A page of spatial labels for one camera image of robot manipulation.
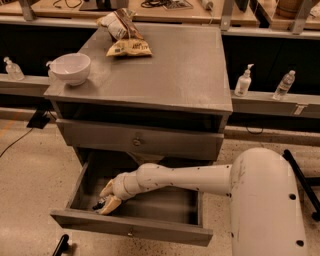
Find blue potato chip bag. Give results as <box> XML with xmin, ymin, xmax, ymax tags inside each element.
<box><xmin>92</xmin><ymin>198</ymin><xmax>106</xmax><ymax>211</ymax></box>

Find black handle at bottom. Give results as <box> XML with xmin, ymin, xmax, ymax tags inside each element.
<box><xmin>52</xmin><ymin>234</ymin><xmax>69</xmax><ymax>256</ymax></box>

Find black cables on bench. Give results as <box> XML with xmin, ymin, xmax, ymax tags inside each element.
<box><xmin>139</xmin><ymin>0</ymin><xmax>194</xmax><ymax>11</ymax></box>

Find grey wooden drawer cabinet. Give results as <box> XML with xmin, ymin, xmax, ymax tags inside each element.
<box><xmin>45</xmin><ymin>23</ymin><xmax>233</xmax><ymax>161</ymax></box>

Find clear plastic water bottle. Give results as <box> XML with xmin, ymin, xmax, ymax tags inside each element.
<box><xmin>272</xmin><ymin>70</ymin><xmax>295</xmax><ymax>100</ymax></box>

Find closed grey top drawer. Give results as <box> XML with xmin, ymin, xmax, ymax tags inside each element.
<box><xmin>57</xmin><ymin>119</ymin><xmax>224</xmax><ymax>161</ymax></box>

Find white ceramic bowl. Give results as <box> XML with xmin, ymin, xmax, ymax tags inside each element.
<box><xmin>49</xmin><ymin>53</ymin><xmax>91</xmax><ymax>86</ymax></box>

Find black power adapter box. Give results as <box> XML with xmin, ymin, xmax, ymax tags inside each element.
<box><xmin>27</xmin><ymin>110</ymin><xmax>50</xmax><ymax>129</ymax></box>

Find yellow chip bag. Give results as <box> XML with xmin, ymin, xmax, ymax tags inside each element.
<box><xmin>106</xmin><ymin>39</ymin><xmax>152</xmax><ymax>57</ymax></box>

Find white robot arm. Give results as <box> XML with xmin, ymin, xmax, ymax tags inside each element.
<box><xmin>99</xmin><ymin>148</ymin><xmax>308</xmax><ymax>256</ymax></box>

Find white brown chip bag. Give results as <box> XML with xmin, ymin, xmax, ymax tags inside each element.
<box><xmin>96</xmin><ymin>8</ymin><xmax>143</xmax><ymax>41</ymax></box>

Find black floor cable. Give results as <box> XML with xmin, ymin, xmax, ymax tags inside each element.
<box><xmin>0</xmin><ymin>127</ymin><xmax>34</xmax><ymax>159</ymax></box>

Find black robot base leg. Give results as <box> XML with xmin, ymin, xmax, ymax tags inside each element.
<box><xmin>283</xmin><ymin>149</ymin><xmax>320</xmax><ymax>222</ymax></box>

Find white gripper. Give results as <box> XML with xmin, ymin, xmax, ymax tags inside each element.
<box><xmin>99</xmin><ymin>172</ymin><xmax>140</xmax><ymax>215</ymax></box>

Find clear pump sanitizer bottle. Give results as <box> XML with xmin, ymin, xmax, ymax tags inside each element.
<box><xmin>3</xmin><ymin>57</ymin><xmax>25</xmax><ymax>81</ymax></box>

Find open grey middle drawer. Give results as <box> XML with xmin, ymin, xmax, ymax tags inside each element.
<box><xmin>51</xmin><ymin>157</ymin><xmax>213</xmax><ymax>246</ymax></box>

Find white pump lotion bottle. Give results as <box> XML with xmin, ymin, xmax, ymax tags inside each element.
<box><xmin>234</xmin><ymin>64</ymin><xmax>253</xmax><ymax>97</ymax></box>

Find small pump bottle behind bowl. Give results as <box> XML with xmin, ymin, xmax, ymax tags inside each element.
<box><xmin>46</xmin><ymin>61</ymin><xmax>57</xmax><ymax>84</ymax></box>

